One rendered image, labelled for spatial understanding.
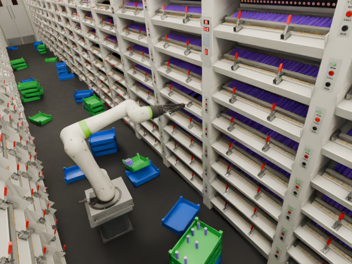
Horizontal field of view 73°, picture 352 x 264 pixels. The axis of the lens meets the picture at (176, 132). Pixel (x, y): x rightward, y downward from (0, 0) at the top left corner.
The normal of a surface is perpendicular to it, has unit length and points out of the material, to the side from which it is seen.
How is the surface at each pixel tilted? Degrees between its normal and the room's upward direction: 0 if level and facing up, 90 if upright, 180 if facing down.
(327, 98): 90
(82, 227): 0
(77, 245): 0
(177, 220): 0
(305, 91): 21
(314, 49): 111
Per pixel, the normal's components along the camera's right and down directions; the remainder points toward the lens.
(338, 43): -0.83, 0.36
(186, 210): -0.07, -0.83
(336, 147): -0.36, -0.65
